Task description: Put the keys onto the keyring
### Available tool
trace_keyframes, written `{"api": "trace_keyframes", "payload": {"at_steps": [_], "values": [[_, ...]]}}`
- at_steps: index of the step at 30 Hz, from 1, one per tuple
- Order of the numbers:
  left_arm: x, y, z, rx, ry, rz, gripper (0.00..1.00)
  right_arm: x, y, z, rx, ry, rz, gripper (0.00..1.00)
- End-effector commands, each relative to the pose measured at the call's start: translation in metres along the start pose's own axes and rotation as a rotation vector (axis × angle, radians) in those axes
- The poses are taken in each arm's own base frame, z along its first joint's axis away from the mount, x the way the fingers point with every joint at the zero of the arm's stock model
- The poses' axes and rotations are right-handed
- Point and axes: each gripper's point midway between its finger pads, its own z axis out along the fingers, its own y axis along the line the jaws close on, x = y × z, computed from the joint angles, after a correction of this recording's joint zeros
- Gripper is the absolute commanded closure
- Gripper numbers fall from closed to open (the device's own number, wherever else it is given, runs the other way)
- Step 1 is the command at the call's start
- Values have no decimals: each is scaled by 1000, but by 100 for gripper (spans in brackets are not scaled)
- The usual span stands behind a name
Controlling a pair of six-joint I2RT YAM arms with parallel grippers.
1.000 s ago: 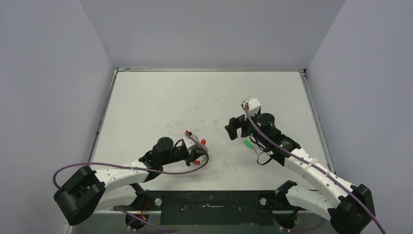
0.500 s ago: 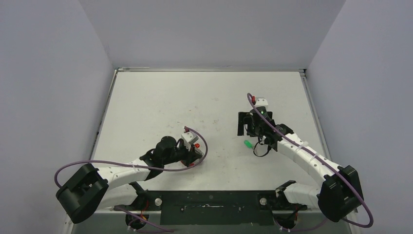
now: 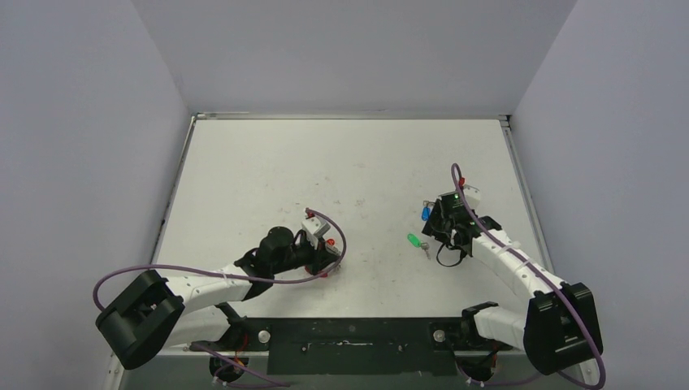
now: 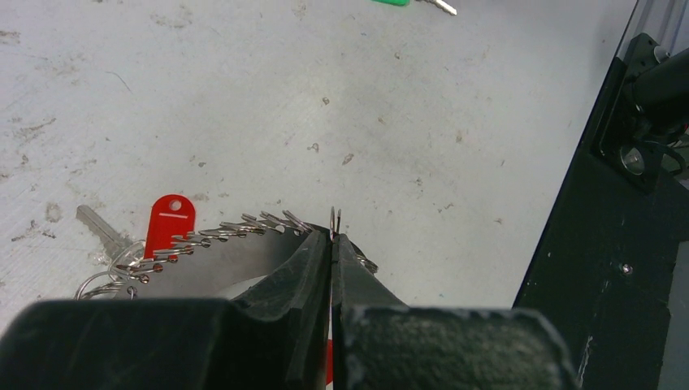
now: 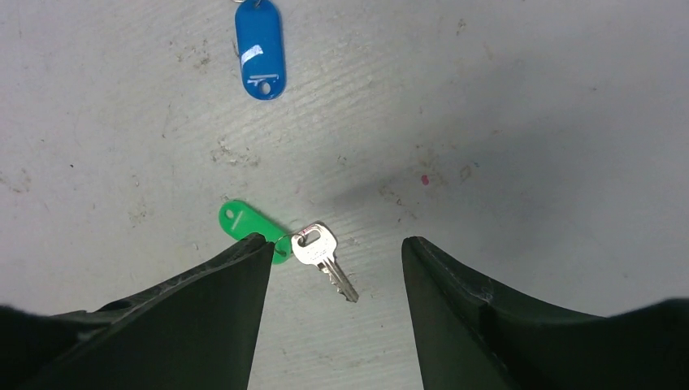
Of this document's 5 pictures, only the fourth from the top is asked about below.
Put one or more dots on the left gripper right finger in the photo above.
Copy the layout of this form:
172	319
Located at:
382	343

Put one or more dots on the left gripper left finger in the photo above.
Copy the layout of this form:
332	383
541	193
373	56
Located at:
273	336

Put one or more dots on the metal keyring with red handle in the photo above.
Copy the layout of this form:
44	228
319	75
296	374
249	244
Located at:
221	262

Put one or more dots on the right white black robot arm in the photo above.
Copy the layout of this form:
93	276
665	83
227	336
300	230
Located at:
658	91

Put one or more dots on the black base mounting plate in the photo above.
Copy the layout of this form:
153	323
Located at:
610	271

